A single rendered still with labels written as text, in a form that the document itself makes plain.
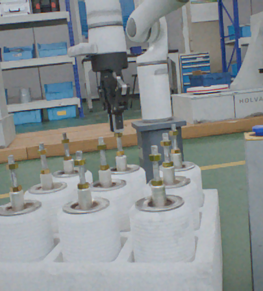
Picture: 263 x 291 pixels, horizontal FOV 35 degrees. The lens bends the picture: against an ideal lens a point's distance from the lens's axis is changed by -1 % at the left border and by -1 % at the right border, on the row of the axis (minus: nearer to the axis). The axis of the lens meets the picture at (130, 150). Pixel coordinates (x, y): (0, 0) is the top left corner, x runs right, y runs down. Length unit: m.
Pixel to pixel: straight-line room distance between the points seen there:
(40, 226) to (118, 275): 0.16
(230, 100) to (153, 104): 1.71
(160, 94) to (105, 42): 0.45
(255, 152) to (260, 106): 2.24
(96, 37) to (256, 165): 0.39
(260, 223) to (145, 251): 0.27
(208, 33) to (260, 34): 4.09
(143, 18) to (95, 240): 0.73
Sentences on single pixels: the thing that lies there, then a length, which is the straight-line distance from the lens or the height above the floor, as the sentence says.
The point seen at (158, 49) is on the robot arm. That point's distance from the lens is 1.26.
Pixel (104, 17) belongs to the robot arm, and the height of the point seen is 0.56.
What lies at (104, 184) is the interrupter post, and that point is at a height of 0.26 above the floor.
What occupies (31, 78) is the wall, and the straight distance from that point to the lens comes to 9.09.
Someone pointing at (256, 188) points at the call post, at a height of 0.22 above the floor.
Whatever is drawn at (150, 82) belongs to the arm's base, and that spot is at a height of 0.42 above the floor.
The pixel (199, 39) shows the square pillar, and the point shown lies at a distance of 7.19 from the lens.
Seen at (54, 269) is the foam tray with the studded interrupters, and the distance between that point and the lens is 0.65.
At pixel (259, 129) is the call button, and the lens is 0.78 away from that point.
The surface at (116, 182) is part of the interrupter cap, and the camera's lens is 0.78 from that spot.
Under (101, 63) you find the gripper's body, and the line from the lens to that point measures 0.83.
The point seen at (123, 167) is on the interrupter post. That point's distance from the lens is 0.87.
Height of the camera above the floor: 0.44
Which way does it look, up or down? 10 degrees down
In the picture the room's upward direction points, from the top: 6 degrees counter-clockwise
